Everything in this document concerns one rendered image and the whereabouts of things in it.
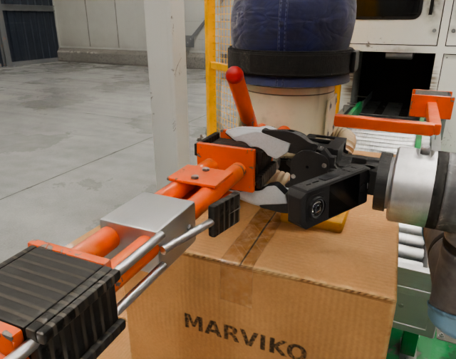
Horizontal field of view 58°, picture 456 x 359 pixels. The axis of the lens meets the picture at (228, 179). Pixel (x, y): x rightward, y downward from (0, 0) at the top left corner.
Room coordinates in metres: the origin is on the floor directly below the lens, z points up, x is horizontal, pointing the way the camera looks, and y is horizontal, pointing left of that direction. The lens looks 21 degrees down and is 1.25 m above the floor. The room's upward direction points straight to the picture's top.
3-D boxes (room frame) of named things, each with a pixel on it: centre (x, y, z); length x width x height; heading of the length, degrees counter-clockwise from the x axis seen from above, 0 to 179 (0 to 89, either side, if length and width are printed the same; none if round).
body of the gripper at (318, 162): (0.49, -0.14, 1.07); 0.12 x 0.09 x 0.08; 65
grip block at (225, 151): (0.54, -0.01, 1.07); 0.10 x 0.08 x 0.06; 66
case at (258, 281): (0.75, -0.13, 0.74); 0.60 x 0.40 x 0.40; 158
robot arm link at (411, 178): (0.45, -0.21, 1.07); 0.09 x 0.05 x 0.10; 155
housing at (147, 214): (0.35, 0.07, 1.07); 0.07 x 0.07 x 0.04; 66
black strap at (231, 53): (0.77, -0.11, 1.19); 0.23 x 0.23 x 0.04
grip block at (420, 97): (0.94, -0.47, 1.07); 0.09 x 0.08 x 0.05; 66
